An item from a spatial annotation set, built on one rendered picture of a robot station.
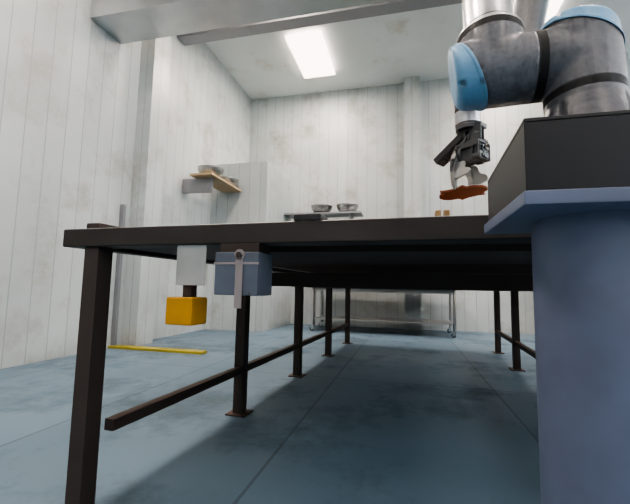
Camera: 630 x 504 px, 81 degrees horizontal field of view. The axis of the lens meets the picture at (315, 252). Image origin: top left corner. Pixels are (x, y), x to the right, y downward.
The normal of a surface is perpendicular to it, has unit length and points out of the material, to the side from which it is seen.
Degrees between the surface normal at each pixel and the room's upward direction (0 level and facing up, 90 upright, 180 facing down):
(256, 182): 90
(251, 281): 90
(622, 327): 90
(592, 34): 85
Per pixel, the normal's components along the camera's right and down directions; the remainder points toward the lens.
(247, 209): -0.24, -0.10
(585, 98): -0.57, -0.45
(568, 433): -0.89, -0.06
